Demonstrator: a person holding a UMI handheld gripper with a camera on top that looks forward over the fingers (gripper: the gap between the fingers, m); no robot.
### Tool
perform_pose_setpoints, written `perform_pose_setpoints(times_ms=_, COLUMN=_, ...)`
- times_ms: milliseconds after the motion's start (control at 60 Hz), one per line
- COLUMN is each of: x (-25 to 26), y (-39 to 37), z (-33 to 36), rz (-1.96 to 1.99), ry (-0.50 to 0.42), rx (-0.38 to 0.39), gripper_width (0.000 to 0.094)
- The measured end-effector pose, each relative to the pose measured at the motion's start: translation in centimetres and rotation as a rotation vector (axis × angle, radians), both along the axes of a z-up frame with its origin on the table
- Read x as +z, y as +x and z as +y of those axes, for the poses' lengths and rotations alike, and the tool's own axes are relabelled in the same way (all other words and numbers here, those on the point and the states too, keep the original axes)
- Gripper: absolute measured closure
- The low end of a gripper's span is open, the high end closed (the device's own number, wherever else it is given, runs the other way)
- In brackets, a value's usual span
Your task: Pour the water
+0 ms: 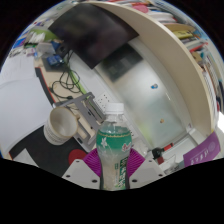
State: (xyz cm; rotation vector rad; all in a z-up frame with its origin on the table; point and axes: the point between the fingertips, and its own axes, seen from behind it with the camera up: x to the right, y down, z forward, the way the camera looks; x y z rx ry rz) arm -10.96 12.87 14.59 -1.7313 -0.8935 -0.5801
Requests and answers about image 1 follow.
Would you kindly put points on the black desk mat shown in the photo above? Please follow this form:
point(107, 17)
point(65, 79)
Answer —
point(50, 153)

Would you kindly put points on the grey metal laptop stand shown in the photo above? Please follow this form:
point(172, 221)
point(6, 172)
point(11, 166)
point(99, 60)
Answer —
point(81, 100)

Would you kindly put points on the purple pennant flag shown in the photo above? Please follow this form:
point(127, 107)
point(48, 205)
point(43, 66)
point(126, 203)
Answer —
point(203, 151)

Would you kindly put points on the clear plastic box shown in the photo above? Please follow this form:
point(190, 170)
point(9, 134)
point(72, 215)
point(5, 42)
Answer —
point(45, 49)

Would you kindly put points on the beige shelf with books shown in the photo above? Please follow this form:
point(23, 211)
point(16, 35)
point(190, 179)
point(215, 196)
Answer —
point(160, 43)

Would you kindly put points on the black computer monitor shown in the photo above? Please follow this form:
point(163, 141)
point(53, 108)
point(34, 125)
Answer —
point(90, 30)

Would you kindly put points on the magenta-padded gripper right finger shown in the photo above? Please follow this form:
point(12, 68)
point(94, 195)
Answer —
point(146, 170)

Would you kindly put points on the green-labelled drink bottle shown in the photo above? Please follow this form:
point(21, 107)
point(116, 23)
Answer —
point(113, 143)

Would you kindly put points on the white cup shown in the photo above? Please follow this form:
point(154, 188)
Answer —
point(61, 121)

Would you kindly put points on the white paper sheets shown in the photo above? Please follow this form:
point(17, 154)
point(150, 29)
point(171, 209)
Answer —
point(20, 110)

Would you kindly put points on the flat round red coaster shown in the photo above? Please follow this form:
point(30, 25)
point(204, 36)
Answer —
point(76, 156)

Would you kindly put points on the white wall power socket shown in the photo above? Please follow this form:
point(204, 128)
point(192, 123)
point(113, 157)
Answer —
point(103, 100)

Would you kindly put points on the blue sticker on glass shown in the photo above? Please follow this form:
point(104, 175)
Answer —
point(154, 86)

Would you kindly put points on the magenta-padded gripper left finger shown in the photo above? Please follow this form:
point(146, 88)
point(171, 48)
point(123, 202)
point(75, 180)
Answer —
point(78, 171)

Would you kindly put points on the small blue box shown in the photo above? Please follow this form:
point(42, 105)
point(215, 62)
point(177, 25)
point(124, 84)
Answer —
point(54, 60)

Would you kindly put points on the black red-edged mat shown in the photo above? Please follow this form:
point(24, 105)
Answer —
point(45, 85)

